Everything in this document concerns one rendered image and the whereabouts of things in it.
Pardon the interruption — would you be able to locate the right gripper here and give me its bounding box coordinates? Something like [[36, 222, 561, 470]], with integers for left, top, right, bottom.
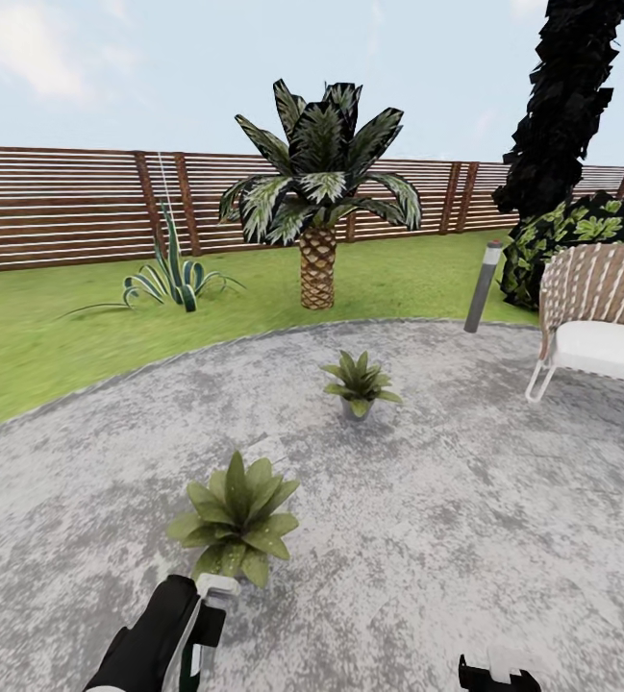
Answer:
[[459, 655, 537, 692]]

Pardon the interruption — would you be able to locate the insectifuge atomizer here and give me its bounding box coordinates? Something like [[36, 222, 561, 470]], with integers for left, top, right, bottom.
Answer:
[[179, 644, 204, 692]]

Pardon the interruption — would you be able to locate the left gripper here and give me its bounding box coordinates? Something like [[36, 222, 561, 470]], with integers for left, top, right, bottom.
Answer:
[[186, 604, 226, 648]]

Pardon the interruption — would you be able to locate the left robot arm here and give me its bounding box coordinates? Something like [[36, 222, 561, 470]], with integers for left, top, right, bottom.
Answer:
[[84, 573, 242, 692]]

